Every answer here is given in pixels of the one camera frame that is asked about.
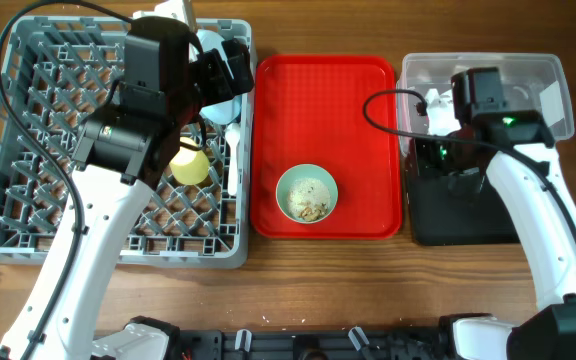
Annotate black plastic tray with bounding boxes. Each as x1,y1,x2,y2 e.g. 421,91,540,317
405,144,519,246

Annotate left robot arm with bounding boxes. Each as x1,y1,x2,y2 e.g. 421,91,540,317
0,16,254,359

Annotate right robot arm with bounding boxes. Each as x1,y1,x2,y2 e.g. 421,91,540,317
421,68,576,359

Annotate clear plastic bin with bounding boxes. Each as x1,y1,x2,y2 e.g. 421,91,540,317
397,52,575,141

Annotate white plastic spoon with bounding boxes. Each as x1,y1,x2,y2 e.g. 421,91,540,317
225,123,241,196

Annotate yellow plastic cup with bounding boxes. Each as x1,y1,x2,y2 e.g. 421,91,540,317
169,137,210,185

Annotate grey dishwasher rack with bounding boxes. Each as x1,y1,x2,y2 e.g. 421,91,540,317
0,16,254,268

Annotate large light blue plate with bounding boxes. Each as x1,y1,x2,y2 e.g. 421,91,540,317
197,29,241,125

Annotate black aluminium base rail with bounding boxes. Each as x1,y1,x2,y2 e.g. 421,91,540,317
92,327,469,360

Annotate white napkin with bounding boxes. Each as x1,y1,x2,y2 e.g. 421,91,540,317
425,88,461,136

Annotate red plastic tray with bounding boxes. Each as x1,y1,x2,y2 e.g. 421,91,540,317
250,55,403,239

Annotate green bowl with food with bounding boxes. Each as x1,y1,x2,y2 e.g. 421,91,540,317
275,164,339,225

